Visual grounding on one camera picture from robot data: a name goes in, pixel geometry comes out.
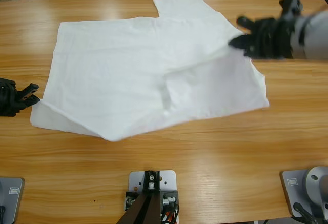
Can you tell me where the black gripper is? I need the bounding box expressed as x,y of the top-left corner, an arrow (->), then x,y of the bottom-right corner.
0,77 -> 42,117
227,15 -> 295,60

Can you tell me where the white Unitree t-shirt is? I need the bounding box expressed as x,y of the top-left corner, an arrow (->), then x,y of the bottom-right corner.
30,0 -> 270,142

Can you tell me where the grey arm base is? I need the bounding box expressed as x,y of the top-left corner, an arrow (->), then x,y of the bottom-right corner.
0,177 -> 26,224
279,166 -> 328,221

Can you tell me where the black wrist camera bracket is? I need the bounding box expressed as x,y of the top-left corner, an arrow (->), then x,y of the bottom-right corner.
278,0 -> 303,17

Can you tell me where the black corner bracket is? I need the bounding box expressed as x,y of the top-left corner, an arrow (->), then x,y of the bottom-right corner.
160,189 -> 180,211
124,190 -> 140,211

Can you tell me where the white mount plate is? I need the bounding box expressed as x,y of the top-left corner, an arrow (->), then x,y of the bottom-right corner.
128,170 -> 179,193

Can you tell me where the dark camera post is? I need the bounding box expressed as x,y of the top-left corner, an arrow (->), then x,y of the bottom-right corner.
119,170 -> 162,224

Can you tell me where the red cable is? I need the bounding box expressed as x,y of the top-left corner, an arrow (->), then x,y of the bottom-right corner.
163,208 -> 177,224

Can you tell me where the black cable at post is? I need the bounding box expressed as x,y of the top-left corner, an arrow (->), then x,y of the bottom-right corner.
173,202 -> 182,224

